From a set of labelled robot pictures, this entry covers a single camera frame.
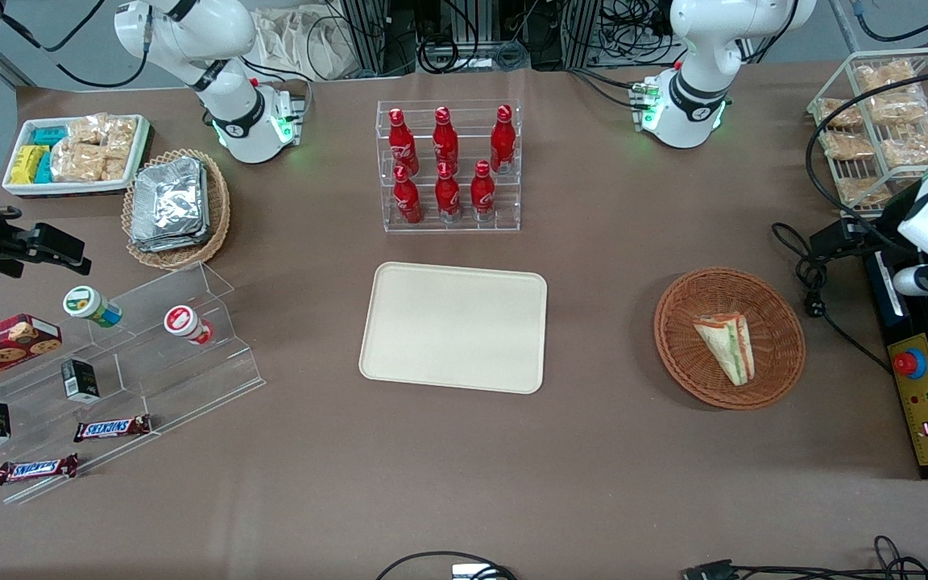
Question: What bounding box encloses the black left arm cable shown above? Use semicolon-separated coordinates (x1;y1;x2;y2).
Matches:
805;68;928;242

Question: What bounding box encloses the oval light wicker basket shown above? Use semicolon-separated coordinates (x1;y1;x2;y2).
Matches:
122;148;231;270

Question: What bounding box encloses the clear acrylic step display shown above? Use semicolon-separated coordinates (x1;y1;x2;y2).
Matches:
0;262;266;506

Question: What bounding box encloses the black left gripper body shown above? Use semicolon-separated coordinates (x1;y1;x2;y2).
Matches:
855;193;926;260

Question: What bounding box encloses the yellow snack packet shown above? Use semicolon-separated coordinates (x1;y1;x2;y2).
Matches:
10;145;48;184

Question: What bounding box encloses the white cloth bag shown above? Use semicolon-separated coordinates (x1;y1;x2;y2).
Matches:
253;6;356;81

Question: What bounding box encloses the red lid yogurt cup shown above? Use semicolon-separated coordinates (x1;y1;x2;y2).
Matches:
164;304;215;346

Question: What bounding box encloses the black power cable with plug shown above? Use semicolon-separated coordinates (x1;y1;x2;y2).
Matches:
772;222;893;375

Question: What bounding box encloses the snickers chocolate bar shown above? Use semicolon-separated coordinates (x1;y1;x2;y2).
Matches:
73;414;153;443
0;454;80;486

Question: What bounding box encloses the clear bagged pastry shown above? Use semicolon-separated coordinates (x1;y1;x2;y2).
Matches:
818;98;864;130
837;176;892;206
881;114;928;166
821;131;876;162
867;93;928;126
855;60;918;96

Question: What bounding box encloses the black looped cable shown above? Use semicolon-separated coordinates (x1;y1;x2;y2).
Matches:
374;551;517;580

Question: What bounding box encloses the black cable with connector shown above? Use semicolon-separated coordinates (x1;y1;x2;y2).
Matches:
681;536;928;580

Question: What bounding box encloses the aluminium profile frame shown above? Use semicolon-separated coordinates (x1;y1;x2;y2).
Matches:
341;0;390;77
563;0;603;70

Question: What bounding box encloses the green lid yogurt cup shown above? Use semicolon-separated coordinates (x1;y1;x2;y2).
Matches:
63;285;123;329

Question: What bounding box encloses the cream rectangular tray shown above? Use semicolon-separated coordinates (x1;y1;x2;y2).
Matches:
358;262;549;396

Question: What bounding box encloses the silver foil packet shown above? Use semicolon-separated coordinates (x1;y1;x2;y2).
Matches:
130;161;212;254
132;158;205;242

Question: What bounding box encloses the triangular sandwich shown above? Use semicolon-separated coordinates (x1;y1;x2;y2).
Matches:
692;312;756;386

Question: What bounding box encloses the red cola bottle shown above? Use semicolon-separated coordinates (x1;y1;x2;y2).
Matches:
490;104;516;174
435;161;462;223
433;106;460;172
387;108;419;174
393;165;423;225
470;159;496;222

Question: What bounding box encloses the white rectangular snack tray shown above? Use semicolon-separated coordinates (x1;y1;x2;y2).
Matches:
2;114;152;199

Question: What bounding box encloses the round brown wicker basket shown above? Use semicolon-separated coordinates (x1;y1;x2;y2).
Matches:
654;267;806;411

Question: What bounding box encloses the coiled black cable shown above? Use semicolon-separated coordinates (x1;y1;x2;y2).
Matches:
418;36;462;73

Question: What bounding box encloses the clear acrylic bottle rack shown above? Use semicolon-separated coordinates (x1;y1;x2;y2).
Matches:
375;99;523;234

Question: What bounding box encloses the black yellow control box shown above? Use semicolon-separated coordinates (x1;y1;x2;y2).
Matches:
863;242;928;482

